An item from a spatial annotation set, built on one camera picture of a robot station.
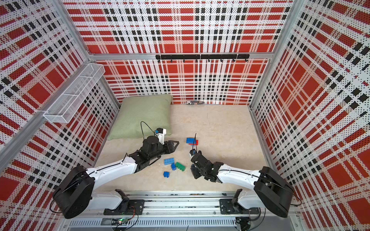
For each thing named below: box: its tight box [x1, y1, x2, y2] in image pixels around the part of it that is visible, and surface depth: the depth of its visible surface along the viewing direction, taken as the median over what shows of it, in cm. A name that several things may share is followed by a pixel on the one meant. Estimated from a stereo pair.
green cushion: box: [106, 94, 173, 141], surface depth 98 cm
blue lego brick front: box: [163, 171, 171, 178], surface depth 86 cm
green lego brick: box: [175, 161, 186, 172], surface depth 88 cm
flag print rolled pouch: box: [186, 100, 206, 105], surface depth 125 cm
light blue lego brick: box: [163, 157, 175, 166], surface depth 91 cm
